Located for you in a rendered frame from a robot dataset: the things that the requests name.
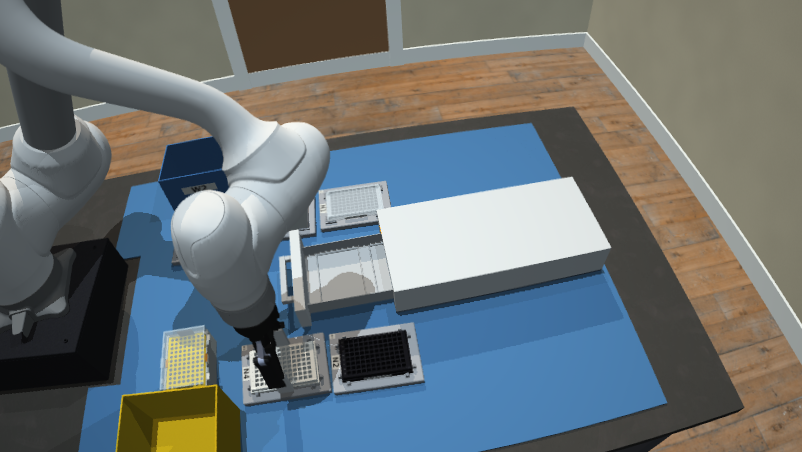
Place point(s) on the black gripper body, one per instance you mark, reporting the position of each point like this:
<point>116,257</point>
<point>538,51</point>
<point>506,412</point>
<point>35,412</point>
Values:
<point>259,332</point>

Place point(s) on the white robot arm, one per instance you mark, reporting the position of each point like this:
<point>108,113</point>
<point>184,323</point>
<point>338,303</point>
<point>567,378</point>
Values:
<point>273,171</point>

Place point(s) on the dark blue open bin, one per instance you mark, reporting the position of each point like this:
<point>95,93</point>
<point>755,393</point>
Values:
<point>198,162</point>

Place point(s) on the blue flat mat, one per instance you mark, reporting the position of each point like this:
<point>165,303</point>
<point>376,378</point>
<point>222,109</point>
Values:
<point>499,369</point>

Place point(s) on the yellow open-top bin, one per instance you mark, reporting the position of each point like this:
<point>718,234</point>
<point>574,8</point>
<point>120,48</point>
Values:
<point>179,420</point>

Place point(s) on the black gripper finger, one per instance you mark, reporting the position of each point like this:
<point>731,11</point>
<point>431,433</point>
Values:
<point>270,368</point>
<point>279,334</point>

